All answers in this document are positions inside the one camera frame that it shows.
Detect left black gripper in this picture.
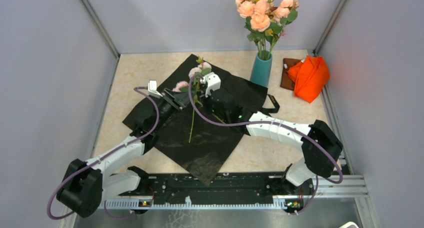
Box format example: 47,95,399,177
151,87,197,132

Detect aluminium frame post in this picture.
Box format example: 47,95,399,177
80,0,120,59
312,0,348,56

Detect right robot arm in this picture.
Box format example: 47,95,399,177
200,88,343,194

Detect right aluminium frame post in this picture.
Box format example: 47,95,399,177
312,0,348,56

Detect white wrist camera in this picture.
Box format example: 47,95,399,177
200,72,221,98
147,79,163,99

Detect teal ceramic vase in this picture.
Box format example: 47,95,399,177
249,51,273,88

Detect peach rose stem in vase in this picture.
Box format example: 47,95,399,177
235,0,264,53

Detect pink flower bunch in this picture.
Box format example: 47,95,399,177
172,81,189,93

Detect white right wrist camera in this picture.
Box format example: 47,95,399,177
200,72,221,98

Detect brown cloth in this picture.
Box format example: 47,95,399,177
280,58,302,91

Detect black ribbon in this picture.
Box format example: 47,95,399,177
260,94,280,115

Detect pale pink rose stem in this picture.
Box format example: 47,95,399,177
187,55,213,144

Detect left aluminium frame post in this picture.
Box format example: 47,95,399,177
80,0,120,59

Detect peach double rose stem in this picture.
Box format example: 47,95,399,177
244,0,282,61

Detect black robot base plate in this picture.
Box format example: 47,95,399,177
122,166,314,206

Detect light pink rose stem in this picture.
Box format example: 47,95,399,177
268,0,300,53

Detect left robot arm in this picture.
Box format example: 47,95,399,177
47,89,190,220

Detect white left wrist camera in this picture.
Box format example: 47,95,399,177
147,79,163,99

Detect grey cable duct rail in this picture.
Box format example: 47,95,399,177
98,197,301,212

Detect black wrapping paper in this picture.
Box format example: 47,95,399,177
122,54,269,187

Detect orange cloth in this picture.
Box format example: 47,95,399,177
287,55,330,103

